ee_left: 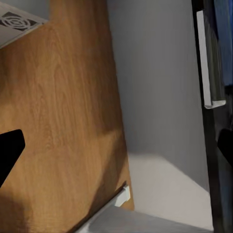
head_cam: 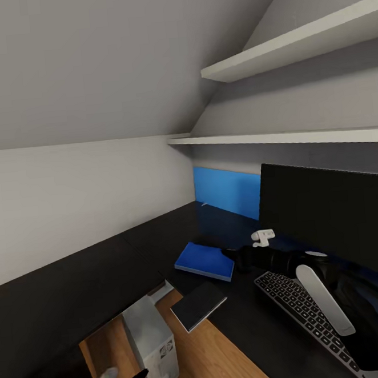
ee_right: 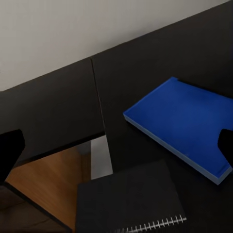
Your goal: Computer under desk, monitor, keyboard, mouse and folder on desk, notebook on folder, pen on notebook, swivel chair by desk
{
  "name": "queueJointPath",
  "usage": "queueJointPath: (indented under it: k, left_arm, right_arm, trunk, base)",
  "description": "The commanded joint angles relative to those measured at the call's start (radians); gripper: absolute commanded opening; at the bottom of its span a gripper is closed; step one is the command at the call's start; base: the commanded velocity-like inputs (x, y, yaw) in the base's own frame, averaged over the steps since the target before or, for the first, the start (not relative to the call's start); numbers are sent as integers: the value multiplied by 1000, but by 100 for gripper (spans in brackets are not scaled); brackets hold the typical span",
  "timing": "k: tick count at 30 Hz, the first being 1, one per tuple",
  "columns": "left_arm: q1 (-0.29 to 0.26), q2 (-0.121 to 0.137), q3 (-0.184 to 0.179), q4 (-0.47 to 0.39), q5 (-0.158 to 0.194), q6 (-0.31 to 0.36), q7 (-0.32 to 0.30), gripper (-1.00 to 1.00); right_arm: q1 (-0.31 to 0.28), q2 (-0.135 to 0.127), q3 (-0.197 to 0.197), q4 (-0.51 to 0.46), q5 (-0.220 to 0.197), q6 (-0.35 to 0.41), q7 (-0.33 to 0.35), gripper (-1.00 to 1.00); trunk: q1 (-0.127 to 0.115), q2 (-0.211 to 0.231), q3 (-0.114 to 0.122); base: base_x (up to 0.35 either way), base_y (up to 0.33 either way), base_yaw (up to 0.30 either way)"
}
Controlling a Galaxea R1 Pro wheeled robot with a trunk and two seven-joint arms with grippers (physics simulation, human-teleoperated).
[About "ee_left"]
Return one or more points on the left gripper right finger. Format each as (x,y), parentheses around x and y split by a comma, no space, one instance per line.
(225,144)

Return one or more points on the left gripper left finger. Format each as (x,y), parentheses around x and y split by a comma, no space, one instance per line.
(11,146)

